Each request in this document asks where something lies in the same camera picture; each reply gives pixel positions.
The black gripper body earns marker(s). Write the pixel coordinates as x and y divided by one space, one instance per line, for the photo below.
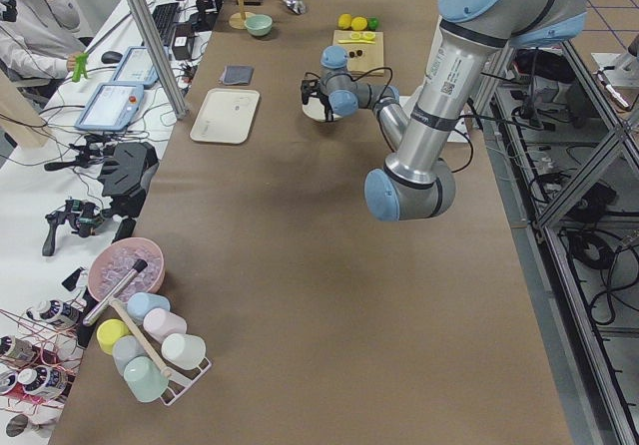
324 102

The grey folded cloth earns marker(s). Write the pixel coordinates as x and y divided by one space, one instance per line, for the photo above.
237 75

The yellow plastic knife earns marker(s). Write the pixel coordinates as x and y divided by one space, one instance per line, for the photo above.
357 41

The light blue cup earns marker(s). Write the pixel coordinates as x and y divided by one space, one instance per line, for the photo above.
141 303

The cream rectangular tray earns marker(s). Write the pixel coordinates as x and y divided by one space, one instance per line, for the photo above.
226 116

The yellow cup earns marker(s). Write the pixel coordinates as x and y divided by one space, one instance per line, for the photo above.
109 332

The grey cup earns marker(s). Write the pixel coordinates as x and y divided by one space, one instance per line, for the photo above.
126 349

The seated person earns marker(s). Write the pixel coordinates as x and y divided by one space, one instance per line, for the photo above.
41 42

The bamboo cutting board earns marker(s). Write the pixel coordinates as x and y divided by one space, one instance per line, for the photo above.
373 55

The metal ice scoop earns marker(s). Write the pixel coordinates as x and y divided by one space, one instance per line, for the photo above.
298 7

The blue teach pendant upper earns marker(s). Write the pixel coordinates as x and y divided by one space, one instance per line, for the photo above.
111 108

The black gripper stand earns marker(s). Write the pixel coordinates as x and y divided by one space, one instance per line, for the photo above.
126 176

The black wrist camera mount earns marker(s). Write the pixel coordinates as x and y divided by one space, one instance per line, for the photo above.
310 88

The black keyboard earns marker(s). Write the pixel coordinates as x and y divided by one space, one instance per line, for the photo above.
164 17

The mint green bowl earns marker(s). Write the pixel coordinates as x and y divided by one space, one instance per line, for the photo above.
259 25

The metal muddler tool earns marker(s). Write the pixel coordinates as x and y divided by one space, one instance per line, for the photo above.
91 317

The beige round plate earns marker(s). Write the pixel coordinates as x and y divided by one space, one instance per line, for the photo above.
314 110

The black computer mouse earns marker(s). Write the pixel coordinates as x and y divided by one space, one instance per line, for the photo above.
111 57

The green clamp tool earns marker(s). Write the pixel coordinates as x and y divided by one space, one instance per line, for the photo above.
80 68

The pink bowl with ice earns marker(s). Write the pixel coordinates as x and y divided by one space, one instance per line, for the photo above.
119 258

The mint cup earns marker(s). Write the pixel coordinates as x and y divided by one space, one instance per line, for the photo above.
145 379

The pastel cup rack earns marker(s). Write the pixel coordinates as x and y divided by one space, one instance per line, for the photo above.
180 380

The white cup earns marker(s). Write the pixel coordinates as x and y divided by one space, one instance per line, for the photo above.
186 351

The aluminium frame post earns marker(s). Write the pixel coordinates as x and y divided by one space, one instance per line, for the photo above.
146 26

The yellow lemon middle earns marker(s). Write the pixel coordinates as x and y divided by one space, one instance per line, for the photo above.
358 23

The pink cup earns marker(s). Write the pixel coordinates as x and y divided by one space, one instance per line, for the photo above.
159 323

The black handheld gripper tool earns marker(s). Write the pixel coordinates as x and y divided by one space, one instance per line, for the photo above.
84 218

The green lime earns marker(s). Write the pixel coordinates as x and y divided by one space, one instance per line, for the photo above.
372 23

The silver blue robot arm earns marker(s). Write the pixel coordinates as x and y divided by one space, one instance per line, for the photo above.
342 95
414 182

